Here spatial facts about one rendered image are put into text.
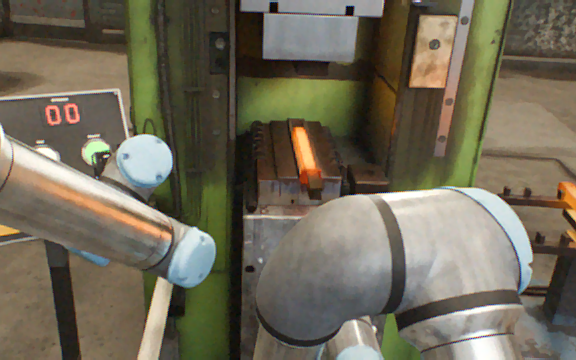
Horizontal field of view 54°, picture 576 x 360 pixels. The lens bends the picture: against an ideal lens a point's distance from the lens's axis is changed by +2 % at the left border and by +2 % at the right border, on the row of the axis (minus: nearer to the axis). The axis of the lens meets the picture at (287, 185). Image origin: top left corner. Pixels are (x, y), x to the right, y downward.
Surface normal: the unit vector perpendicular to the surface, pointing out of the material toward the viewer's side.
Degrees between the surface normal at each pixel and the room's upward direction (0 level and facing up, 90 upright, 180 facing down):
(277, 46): 90
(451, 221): 34
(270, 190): 90
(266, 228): 90
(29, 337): 0
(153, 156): 60
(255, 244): 90
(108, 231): 100
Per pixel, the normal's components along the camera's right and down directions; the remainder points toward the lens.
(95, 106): 0.44, -0.11
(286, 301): -0.61, 0.23
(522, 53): -0.07, 0.44
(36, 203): 0.78, 0.39
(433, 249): 0.24, -0.11
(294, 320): -0.36, 0.53
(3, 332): 0.05, -0.90
